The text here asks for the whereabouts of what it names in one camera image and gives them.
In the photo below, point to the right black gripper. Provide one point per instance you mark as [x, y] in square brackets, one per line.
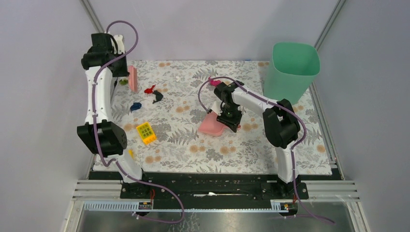
[234, 123]

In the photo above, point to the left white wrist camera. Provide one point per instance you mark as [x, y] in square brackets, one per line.
[119, 44]

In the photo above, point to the yellow toy block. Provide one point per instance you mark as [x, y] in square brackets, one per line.
[146, 133]

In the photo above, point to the pink plastic dustpan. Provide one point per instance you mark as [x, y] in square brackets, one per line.
[211, 126]

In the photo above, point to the magenta paper scrap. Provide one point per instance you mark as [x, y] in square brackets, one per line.
[213, 81]

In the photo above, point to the small yellow brick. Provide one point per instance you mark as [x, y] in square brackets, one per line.
[131, 154]

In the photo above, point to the red paper scrap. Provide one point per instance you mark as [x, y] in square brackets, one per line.
[150, 90]

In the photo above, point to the small navy paper scrap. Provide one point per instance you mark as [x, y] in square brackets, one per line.
[135, 106]

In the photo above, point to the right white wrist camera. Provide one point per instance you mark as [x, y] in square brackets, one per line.
[216, 108]

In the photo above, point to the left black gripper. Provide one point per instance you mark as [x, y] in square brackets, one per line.
[124, 71]

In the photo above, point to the black paper scrap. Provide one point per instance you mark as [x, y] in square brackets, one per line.
[158, 96]

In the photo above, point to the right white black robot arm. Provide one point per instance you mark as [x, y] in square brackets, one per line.
[281, 126]

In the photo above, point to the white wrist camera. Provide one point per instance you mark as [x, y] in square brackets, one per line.
[119, 44]
[216, 108]

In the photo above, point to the green paper scrap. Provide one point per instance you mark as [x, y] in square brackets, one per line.
[123, 81]

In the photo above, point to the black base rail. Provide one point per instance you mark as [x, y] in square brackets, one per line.
[212, 191]

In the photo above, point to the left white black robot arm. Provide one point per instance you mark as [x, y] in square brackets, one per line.
[103, 62]

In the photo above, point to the green plastic trash bin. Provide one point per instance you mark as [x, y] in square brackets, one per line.
[292, 69]

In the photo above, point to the floral patterned table mat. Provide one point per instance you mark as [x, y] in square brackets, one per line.
[175, 120]

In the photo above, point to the pink plastic hand brush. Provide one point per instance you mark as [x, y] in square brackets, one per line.
[132, 78]

